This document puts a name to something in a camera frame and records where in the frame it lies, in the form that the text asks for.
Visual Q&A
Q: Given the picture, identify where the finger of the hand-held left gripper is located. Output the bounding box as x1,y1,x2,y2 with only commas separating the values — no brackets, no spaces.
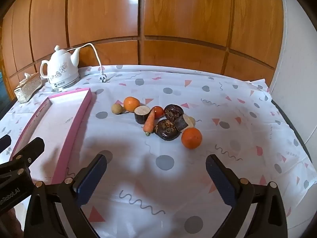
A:
10,137,45,169
0,135,12,154

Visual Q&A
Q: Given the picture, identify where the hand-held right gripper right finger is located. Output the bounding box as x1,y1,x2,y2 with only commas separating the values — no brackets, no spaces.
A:
205,154,289,238

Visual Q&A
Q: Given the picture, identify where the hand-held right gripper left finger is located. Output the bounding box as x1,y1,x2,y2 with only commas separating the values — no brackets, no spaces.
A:
23,154,107,238

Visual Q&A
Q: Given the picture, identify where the pink shallow tray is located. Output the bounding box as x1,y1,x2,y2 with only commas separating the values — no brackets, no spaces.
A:
10,87,93,184

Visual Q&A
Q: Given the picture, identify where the large orange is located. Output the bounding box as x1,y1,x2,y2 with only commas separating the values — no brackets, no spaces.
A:
181,127,203,150

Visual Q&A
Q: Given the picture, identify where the pale yellow potato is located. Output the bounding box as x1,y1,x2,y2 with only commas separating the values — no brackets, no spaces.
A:
184,115,197,129

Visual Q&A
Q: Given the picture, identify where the dark sugarcane piece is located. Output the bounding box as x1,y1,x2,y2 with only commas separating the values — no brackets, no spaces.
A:
174,115,191,132
134,106,152,125

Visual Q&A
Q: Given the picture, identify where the dark brown water chestnut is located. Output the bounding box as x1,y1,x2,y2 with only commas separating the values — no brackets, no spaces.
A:
164,104,184,121
154,119,181,142

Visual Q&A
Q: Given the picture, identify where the orange carrot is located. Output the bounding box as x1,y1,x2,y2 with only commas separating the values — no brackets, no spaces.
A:
143,109,156,136

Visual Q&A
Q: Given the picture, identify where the small orange mandarin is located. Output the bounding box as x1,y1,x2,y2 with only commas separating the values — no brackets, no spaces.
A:
123,97,141,112

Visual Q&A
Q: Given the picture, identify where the ornate gold tissue box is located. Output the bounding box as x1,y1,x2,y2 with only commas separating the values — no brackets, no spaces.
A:
14,72,42,104

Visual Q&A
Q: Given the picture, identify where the patterned white tablecloth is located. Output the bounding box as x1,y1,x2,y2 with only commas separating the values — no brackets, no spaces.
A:
0,64,314,238

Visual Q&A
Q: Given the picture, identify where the white ceramic electric kettle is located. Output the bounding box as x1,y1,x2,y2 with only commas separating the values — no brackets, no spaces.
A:
40,45,81,91

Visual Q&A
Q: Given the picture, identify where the red tomato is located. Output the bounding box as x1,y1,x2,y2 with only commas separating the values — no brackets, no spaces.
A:
151,106,164,119

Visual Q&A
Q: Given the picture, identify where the white power cord with plug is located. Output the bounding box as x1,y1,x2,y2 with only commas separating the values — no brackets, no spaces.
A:
72,43,109,83

